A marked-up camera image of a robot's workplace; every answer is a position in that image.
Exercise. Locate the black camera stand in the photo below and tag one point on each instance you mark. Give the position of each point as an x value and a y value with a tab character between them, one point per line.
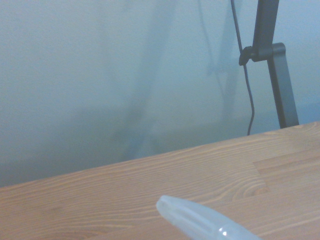
282	82

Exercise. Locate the clear sanitizer spray bottle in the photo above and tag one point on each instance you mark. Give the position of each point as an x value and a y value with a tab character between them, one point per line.
195	220

